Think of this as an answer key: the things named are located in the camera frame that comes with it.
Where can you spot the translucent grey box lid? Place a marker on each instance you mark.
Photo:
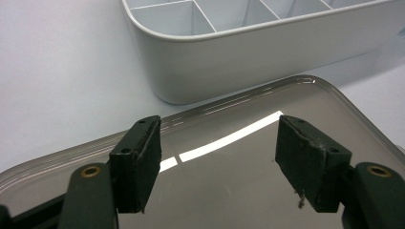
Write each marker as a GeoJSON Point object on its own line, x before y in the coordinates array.
{"type": "Point", "coordinates": [223, 178]}

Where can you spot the white compartment storage box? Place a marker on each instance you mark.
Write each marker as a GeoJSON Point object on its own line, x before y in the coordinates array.
{"type": "Point", "coordinates": [238, 63]}

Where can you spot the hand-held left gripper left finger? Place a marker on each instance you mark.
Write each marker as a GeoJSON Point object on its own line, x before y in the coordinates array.
{"type": "Point", "coordinates": [137, 165]}

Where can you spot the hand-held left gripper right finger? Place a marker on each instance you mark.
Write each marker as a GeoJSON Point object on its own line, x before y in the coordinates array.
{"type": "Point", "coordinates": [309, 162]}

